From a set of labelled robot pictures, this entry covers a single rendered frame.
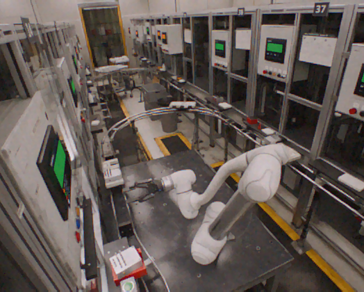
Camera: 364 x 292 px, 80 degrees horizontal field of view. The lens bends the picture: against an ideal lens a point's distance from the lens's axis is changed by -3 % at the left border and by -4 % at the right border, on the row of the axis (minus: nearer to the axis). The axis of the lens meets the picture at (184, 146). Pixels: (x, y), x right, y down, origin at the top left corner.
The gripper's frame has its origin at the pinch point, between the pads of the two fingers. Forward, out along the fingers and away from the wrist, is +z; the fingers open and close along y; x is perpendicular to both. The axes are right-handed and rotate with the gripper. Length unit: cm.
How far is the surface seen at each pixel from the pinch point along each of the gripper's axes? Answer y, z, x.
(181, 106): -29, -106, -190
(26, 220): 57, 22, 66
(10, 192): 64, 22, 66
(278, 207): -112, -161, -32
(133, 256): -10.5, 5.9, 32.4
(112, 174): -20, 7, -54
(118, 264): -10.4, 13.5, 33.9
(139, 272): -16.9, 5.4, 37.4
